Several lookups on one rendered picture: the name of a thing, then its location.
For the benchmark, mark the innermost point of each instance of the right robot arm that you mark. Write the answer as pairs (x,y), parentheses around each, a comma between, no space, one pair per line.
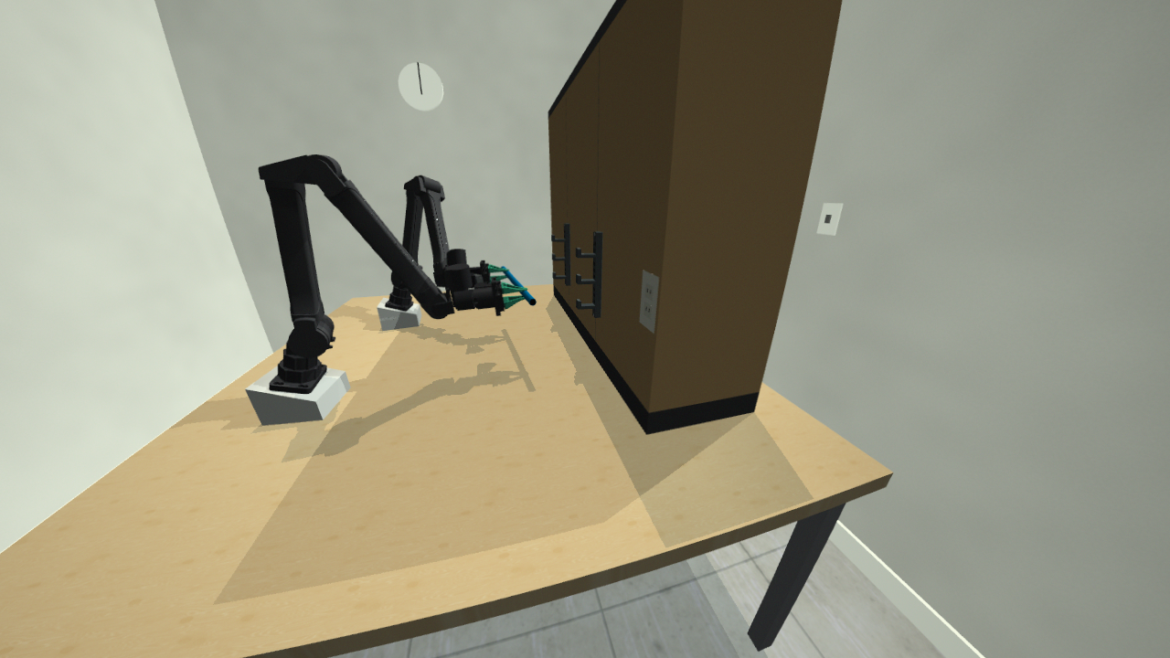
(300,370)

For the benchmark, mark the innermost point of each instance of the blue bar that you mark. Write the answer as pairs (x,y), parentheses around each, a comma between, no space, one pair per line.
(530,299)

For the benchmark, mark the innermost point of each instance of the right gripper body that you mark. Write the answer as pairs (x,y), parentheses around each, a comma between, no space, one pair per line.
(488,297)

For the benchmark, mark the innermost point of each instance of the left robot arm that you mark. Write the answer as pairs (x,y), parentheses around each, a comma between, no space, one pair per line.
(419,197)

